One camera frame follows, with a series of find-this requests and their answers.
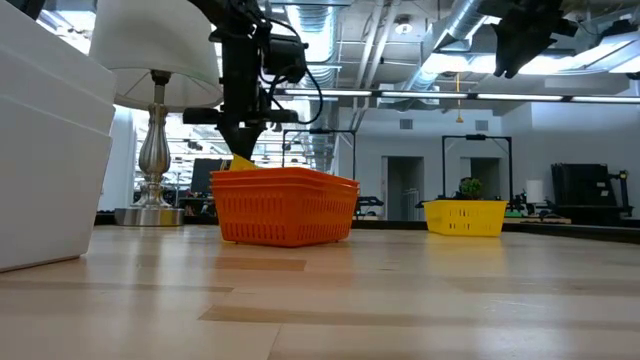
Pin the black background monitor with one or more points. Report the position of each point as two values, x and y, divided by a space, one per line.
205 175

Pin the white cylinder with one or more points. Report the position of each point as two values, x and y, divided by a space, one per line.
534 191

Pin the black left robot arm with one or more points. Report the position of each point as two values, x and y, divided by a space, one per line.
225 10

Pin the round ceiling fixture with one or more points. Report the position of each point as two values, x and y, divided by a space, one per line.
403 28

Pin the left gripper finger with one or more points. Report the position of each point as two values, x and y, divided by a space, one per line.
252 135
234 135

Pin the grey wall air vent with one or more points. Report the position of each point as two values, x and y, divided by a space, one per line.
481 125
406 124

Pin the white shade silver table lamp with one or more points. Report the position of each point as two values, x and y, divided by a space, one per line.
155 45

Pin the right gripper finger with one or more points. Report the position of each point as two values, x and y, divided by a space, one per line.
507 62

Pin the silver ventilation duct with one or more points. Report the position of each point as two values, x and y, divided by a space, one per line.
322 35

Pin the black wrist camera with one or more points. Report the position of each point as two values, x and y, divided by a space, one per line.
285 57

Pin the black equipment rack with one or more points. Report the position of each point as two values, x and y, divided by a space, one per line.
580 185

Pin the green potted plant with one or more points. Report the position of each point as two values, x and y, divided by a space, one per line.
471 187

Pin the black gantry frame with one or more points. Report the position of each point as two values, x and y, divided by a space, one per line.
475 136
325 131

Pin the white plastic bin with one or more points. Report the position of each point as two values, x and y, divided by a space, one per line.
50 52
50 200
50 95

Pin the yellow plastic mesh basket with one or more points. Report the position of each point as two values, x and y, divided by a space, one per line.
465 218
242 164

